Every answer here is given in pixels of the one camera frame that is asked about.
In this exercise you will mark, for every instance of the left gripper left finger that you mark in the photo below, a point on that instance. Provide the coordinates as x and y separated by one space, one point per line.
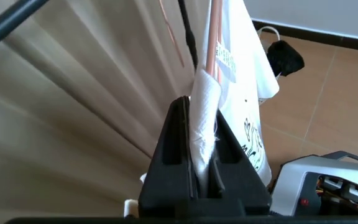
166 186

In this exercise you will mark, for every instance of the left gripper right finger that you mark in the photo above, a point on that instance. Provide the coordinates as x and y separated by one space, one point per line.
244 189

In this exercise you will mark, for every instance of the white printed t-shirt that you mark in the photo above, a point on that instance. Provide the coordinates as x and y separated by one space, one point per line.
244 93

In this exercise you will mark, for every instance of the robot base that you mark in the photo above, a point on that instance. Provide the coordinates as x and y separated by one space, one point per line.
294 183

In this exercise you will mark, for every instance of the beige curtain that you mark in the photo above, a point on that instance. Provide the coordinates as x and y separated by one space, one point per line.
57 109

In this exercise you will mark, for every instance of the black garment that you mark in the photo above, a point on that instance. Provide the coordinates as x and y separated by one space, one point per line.
286 59

